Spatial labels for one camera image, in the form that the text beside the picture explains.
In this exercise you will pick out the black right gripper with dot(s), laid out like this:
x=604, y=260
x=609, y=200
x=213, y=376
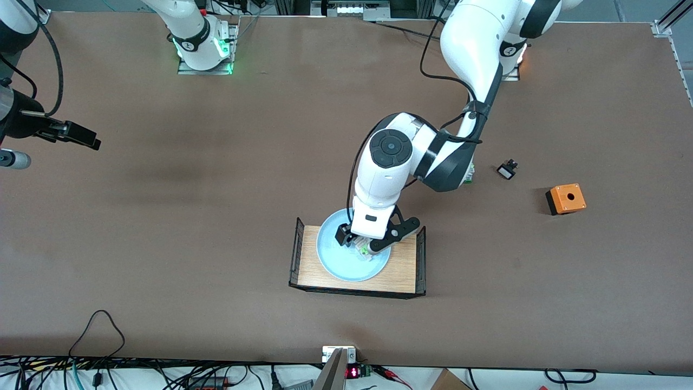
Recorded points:
x=25, y=124

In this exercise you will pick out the red push button switch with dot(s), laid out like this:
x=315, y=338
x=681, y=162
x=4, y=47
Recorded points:
x=360, y=246

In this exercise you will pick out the light blue round plate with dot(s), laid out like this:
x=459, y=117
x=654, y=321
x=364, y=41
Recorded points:
x=338, y=265

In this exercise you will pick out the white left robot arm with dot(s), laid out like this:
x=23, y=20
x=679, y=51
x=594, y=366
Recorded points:
x=476, y=43

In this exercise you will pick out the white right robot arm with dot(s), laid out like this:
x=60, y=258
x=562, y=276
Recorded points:
x=189, y=27

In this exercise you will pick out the red digit display module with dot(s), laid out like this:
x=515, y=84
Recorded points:
x=353, y=372

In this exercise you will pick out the small green circuit board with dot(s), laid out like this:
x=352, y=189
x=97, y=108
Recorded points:
x=366, y=371

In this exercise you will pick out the red alligator clip lead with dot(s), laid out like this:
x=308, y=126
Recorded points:
x=385, y=371

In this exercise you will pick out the grey power adapter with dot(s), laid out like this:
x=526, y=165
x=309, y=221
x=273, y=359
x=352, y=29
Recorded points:
x=298, y=386

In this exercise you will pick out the brown cardboard piece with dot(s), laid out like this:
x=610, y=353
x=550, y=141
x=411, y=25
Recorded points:
x=449, y=382

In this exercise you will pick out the orange and black device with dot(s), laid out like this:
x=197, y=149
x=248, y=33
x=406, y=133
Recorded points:
x=208, y=385

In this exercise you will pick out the white power strip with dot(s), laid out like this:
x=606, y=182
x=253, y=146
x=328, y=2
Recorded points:
x=349, y=10

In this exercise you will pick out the silver bracket plate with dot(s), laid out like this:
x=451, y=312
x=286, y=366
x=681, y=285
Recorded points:
x=327, y=355

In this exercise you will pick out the aluminium frame profile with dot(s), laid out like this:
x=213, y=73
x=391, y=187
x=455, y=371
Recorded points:
x=44, y=17
x=661, y=28

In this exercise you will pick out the green push button switch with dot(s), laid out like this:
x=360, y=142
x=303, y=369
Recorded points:
x=472, y=176

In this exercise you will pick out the grey camera mount bar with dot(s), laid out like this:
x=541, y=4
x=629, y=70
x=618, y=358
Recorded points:
x=333, y=376

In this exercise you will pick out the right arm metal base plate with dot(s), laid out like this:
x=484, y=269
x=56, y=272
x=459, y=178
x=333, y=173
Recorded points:
x=234, y=59

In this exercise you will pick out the small black switch block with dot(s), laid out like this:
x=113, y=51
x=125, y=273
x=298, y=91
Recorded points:
x=506, y=172

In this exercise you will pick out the orange button enclosure box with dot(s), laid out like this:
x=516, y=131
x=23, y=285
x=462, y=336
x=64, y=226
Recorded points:
x=568, y=199

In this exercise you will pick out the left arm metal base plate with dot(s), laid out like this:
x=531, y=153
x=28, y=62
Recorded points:
x=511, y=77

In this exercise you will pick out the white table edge rail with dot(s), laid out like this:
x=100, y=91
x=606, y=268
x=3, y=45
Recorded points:
x=681, y=67

